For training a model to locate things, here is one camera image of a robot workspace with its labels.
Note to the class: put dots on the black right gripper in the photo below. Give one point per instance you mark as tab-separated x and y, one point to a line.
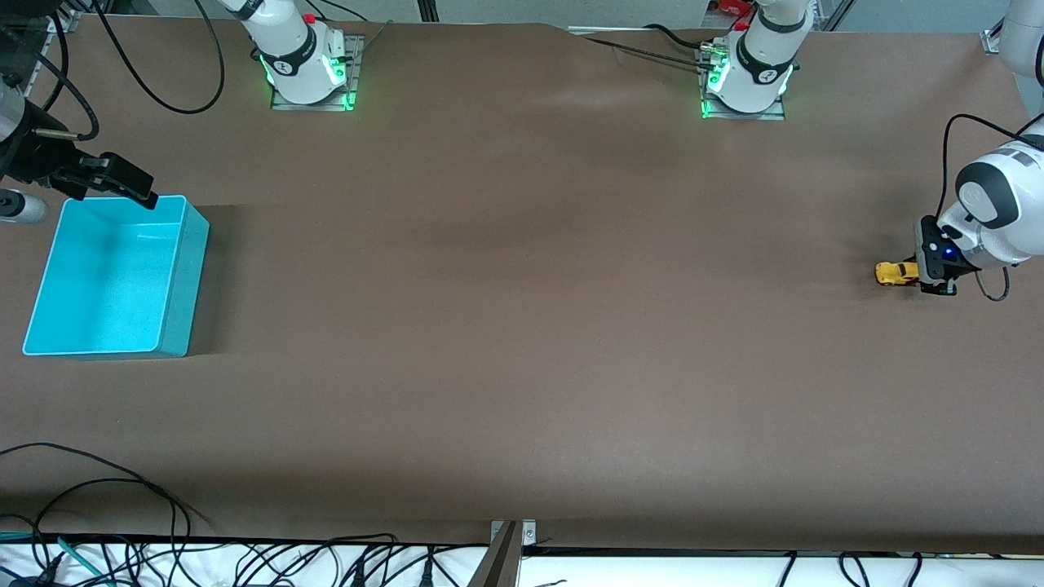
37	156

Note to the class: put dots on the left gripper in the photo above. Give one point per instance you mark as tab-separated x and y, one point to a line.
931	262

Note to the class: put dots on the yellow toy beetle car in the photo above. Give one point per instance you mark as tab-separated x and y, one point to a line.
895	273

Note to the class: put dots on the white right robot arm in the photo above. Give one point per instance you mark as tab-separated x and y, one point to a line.
285	49

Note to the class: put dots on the teal plastic bin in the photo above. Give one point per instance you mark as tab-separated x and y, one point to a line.
106	285

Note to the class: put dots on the black equipment box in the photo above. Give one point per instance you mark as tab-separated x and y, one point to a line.
20	37

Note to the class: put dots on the red object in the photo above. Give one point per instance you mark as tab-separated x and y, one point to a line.
730	6

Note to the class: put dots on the brown table cover sheet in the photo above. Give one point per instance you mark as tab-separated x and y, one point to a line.
522	326

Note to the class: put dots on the black power plug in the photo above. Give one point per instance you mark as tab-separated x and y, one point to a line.
356	575
428	573

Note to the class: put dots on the dark diagonal bar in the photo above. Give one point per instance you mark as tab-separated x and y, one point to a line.
499	567

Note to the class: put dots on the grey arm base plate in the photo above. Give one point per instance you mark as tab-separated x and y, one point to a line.
771	116
357	73

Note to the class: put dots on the aluminium frame profile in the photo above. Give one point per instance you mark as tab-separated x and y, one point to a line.
993	41
832	12

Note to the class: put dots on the dark frame profile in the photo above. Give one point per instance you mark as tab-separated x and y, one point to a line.
428	10

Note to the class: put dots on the grey metal bracket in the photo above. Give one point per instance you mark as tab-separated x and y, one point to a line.
529	534

